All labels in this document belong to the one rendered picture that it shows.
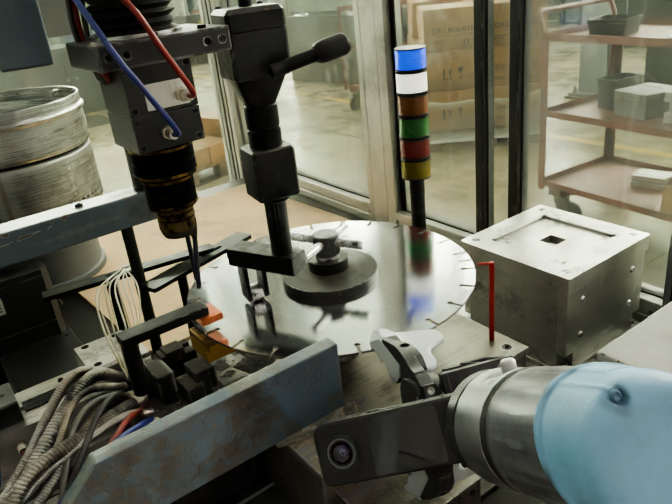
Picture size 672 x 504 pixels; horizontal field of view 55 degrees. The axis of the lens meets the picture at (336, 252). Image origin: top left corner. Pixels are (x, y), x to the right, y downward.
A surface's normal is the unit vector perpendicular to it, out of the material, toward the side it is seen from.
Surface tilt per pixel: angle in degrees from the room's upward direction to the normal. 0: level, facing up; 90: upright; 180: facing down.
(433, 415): 60
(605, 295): 90
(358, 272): 5
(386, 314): 0
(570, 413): 54
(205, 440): 90
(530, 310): 90
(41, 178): 90
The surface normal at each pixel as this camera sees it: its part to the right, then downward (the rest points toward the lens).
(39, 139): 0.76, 0.20
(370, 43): -0.79, 0.32
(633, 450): 0.22, -0.18
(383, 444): -0.30, -0.08
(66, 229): 0.60, 0.28
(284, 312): -0.10, -0.91
